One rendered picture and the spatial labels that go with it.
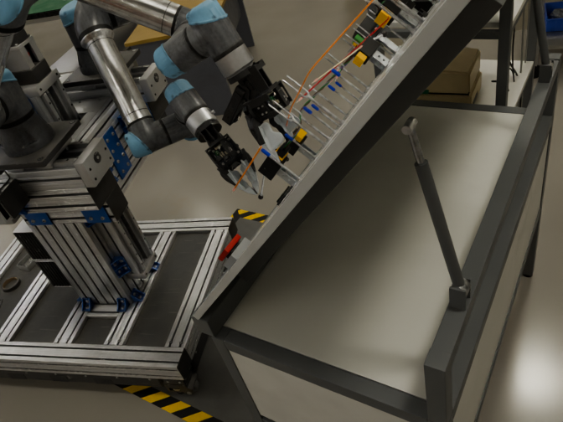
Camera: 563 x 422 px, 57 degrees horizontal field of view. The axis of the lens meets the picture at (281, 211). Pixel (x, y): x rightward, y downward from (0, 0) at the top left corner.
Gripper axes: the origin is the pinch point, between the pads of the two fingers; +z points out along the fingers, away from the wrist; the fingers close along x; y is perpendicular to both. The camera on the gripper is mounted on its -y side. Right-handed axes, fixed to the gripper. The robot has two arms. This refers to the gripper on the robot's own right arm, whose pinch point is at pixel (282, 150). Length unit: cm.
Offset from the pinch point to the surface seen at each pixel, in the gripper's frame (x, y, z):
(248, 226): 96, -125, 61
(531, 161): 57, 32, 50
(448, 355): -29, 30, 38
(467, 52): 118, 11, 27
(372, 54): 14.0, 23.7, -7.8
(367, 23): 68, 2, -7
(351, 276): 2.3, -5.4, 39.8
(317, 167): -36.0, 31.9, -6.3
